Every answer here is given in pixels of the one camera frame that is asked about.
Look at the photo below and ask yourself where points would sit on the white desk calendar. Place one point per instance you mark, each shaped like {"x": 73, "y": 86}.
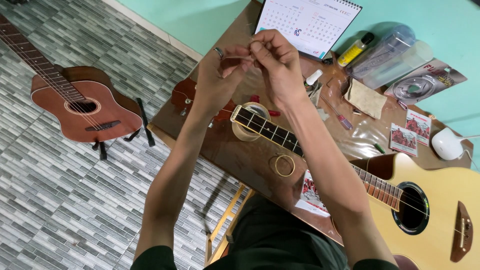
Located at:
{"x": 315, "y": 22}

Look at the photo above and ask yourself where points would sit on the yellow oil bottle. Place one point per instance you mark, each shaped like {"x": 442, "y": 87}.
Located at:
{"x": 352, "y": 52}

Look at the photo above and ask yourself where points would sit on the clear plastic tube container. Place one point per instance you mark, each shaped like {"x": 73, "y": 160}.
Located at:
{"x": 382, "y": 52}

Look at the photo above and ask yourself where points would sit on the brown packing tape roll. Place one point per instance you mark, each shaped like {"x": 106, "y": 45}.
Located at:
{"x": 240, "y": 133}

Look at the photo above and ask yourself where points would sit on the reddish brown acoustic guitar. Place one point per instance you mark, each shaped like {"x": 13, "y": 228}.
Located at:
{"x": 108, "y": 112}

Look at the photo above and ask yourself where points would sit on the natural blond acoustic guitar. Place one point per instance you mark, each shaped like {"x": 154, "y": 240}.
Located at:
{"x": 431, "y": 180}

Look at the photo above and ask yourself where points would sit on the small silver clip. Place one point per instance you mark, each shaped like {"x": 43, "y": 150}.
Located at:
{"x": 402, "y": 104}

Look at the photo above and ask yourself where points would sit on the black guitar stand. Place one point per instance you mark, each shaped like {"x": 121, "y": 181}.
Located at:
{"x": 145, "y": 120}

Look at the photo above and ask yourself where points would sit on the wooden table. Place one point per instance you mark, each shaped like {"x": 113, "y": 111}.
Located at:
{"x": 240, "y": 165}

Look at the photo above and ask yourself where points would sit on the frosted plastic tube container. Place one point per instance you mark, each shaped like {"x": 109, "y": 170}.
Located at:
{"x": 408, "y": 62}

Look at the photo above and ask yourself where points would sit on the person's left hand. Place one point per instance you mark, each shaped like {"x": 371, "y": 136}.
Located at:
{"x": 210, "y": 82}

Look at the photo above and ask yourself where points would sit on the small green tool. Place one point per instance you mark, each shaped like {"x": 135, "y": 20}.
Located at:
{"x": 379, "y": 148}

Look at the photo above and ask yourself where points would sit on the wooden chair frame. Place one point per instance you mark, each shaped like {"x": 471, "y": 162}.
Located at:
{"x": 224, "y": 221}

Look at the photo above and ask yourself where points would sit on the white rounded charger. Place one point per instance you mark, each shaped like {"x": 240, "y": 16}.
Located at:
{"x": 446, "y": 144}

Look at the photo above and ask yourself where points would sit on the beige cloth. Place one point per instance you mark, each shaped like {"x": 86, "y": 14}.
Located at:
{"x": 365, "y": 98}

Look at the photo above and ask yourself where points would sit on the small white glue bottle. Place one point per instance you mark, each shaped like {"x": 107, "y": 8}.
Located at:
{"x": 313, "y": 78}

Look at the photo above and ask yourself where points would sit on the person's right hand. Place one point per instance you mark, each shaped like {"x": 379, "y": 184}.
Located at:
{"x": 285, "y": 71}

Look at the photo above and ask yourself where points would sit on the clear plastic bag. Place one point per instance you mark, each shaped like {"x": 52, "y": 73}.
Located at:
{"x": 360, "y": 135}

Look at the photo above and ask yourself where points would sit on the person's dark green clothing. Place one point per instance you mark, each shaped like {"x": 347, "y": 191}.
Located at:
{"x": 270, "y": 240}

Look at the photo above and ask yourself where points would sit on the person's left fingers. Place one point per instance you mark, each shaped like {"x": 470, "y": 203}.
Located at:
{"x": 232, "y": 52}

